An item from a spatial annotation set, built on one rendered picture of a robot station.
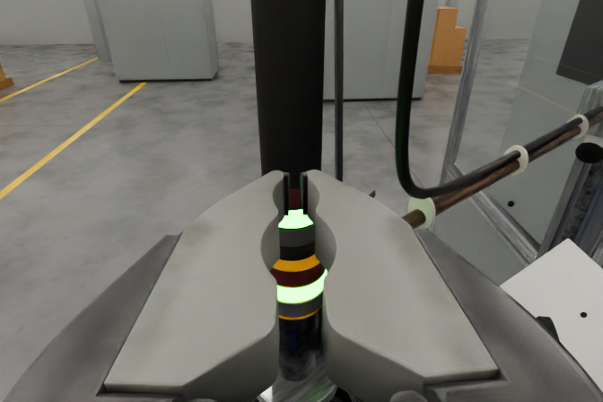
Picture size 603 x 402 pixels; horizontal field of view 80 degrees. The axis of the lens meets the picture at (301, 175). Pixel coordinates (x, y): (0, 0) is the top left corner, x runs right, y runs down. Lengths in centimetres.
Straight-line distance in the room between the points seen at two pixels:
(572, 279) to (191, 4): 705
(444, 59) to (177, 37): 533
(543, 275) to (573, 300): 6
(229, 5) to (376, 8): 725
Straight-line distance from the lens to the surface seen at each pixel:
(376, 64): 591
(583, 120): 61
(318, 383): 30
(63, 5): 1379
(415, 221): 32
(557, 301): 68
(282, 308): 24
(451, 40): 842
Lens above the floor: 172
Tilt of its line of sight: 28 degrees down
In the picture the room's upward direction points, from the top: straight up
